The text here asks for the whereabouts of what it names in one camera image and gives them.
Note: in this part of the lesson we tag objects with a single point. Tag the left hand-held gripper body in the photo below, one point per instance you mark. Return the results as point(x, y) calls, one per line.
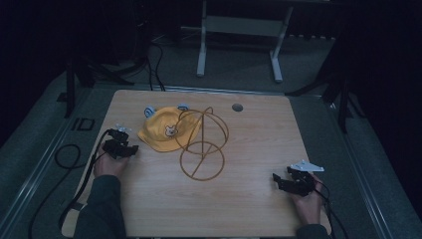
point(116, 139)

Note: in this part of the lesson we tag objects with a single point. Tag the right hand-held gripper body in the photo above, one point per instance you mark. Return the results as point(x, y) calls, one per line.
point(303, 181)

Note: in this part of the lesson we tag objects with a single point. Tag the yellow hat with blue ears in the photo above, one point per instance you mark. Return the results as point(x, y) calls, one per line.
point(162, 131)

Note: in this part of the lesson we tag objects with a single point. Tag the person's left hand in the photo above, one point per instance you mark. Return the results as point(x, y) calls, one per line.
point(107, 166)

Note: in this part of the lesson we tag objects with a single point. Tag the person's right hand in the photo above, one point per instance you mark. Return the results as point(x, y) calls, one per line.
point(309, 205)

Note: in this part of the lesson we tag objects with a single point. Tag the black tripod stand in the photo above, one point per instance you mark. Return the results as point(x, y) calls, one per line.
point(343, 96)
point(83, 74)

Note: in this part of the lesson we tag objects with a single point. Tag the white metal stand frame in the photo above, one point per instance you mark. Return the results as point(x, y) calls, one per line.
point(244, 26)

